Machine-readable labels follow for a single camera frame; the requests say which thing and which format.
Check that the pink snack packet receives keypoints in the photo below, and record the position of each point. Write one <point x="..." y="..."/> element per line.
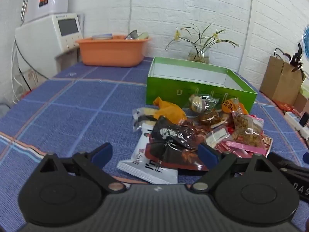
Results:
<point x="241" y="148"/>

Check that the metal lid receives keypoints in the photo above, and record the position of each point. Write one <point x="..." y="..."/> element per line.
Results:
<point x="131" y="35"/>

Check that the orange snack packet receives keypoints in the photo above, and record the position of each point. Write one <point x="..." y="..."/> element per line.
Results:
<point x="170" y="111"/>

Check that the green lidded box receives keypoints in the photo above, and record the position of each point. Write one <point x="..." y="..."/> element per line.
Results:
<point x="305" y="89"/>

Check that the black power adapter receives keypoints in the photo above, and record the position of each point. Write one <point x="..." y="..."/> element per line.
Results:
<point x="304" y="119"/>

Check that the yellow flower plant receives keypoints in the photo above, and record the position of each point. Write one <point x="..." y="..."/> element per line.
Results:
<point x="200" y="37"/>

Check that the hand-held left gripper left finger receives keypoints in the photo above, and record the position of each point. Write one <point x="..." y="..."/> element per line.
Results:
<point x="102" y="152"/>

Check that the white power strip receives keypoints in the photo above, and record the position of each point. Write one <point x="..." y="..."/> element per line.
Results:
<point x="293" y="122"/>

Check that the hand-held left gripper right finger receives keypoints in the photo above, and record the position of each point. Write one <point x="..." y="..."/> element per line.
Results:
<point x="207" y="153"/>

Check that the clear packet brown snack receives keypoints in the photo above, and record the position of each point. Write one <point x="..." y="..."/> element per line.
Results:
<point x="212" y="118"/>

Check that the pale green bowl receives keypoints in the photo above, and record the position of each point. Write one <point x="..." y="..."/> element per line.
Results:
<point x="143" y="35"/>

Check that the tall white water ionizer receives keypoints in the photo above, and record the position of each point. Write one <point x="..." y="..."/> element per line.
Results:
<point x="53" y="2"/>

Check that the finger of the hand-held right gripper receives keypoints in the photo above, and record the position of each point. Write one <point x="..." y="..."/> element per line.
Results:
<point x="284" y="163"/>

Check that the white snack packet black print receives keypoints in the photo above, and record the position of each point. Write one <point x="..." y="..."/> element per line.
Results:
<point x="147" y="171"/>

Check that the small white label packet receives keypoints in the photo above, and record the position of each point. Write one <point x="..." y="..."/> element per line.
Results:
<point x="217" y="135"/>

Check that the white appliance with screen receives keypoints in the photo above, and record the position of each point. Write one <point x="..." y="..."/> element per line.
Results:
<point x="41" y="38"/>

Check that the orange plastic basin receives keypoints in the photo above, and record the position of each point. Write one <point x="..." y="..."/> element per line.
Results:
<point x="111" y="53"/>

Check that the brown cardboard box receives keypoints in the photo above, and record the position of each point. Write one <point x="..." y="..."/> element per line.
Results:
<point x="280" y="79"/>

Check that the blue checked tablecloth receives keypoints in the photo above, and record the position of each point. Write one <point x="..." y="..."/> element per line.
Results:
<point x="72" y="106"/>

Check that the white wall conduit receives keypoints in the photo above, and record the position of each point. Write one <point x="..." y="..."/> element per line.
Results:
<point x="247" y="24"/>

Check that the green cardboard box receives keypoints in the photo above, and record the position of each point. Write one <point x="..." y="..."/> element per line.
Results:
<point x="169" y="89"/>

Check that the clear packet white cake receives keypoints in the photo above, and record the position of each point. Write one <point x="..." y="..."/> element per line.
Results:
<point x="144" y="112"/>

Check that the purple leaf plant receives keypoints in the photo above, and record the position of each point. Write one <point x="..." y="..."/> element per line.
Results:
<point x="296" y="58"/>

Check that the glass vase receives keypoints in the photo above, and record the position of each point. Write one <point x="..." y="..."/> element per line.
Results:
<point x="198" y="55"/>

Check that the small cardboard box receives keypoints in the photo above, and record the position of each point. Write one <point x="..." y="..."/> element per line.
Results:
<point x="301" y="101"/>

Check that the dark red snack packet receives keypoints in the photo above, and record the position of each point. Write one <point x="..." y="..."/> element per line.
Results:
<point x="188" y="159"/>

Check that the clear packet nut brittle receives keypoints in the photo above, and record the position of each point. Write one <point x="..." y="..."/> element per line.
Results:
<point x="246" y="128"/>

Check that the flat grey plate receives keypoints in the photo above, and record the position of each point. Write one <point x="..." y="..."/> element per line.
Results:
<point x="102" y="37"/>

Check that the yellow label snack packet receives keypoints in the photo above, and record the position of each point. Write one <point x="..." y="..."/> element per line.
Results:
<point x="229" y="105"/>

